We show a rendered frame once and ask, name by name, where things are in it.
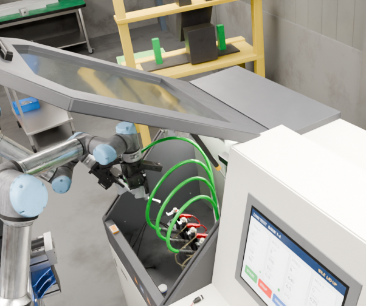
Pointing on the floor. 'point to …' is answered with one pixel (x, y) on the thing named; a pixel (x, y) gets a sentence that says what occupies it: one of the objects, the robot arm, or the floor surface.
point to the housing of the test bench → (296, 116)
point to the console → (306, 209)
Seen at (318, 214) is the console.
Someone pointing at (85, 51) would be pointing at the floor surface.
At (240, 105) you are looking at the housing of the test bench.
